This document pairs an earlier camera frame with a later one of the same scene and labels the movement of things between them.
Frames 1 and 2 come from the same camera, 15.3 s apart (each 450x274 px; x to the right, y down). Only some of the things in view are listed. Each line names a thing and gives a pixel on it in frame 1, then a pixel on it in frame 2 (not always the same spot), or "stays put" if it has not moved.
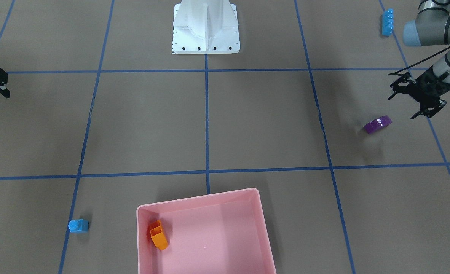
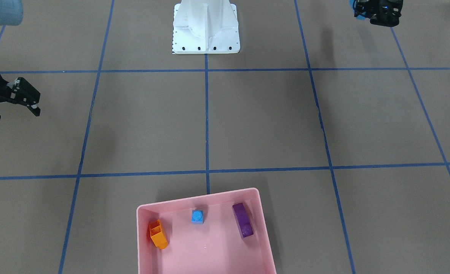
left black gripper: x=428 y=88 → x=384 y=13
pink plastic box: x=223 y=233 stays put
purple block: x=377 y=123 → x=244 y=223
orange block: x=158 y=237 stays put
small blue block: x=78 y=225 → x=197 y=216
